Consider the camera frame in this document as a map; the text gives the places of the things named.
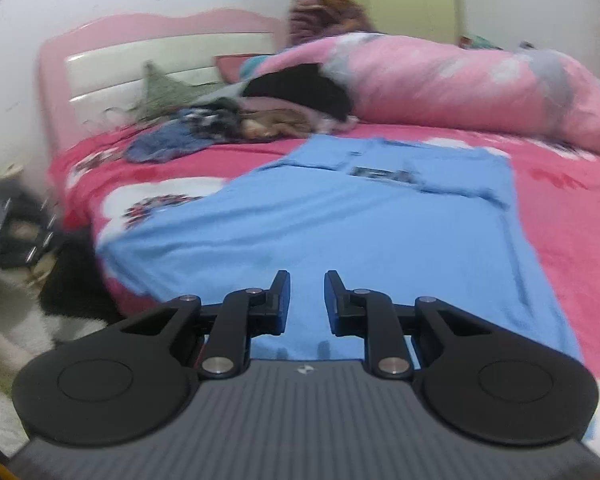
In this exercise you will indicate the beige knit garment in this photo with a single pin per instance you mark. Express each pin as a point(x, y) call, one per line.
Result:
point(275, 122)

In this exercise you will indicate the person's left forearm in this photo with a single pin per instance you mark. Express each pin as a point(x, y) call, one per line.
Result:
point(10, 320)

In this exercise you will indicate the pink floral duvet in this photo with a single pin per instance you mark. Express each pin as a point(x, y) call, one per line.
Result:
point(430, 80)

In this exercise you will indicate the blue denim garment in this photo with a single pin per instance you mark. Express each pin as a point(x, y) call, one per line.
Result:
point(170, 145)

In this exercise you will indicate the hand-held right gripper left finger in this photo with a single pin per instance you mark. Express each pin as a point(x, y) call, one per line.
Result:
point(283, 305)

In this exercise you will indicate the grey knit cloth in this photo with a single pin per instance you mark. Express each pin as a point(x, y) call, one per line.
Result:
point(170, 90)

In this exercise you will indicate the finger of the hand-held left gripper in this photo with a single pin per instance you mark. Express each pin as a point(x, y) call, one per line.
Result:
point(40, 215)

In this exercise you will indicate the black and white mottled garment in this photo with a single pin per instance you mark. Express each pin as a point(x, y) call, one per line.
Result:
point(210, 117)

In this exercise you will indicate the pink floral bed sheet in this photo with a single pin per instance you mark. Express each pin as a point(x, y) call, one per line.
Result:
point(555, 200)

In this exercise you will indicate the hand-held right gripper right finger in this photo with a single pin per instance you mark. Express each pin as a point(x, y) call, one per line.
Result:
point(332, 310)

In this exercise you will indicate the pink printed pillow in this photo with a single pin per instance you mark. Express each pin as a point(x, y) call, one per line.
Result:
point(230, 67)

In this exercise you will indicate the light blue t-shirt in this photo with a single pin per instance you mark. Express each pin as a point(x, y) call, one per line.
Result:
point(330, 225)

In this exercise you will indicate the pink bed headboard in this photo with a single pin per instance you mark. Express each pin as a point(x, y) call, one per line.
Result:
point(130, 30)

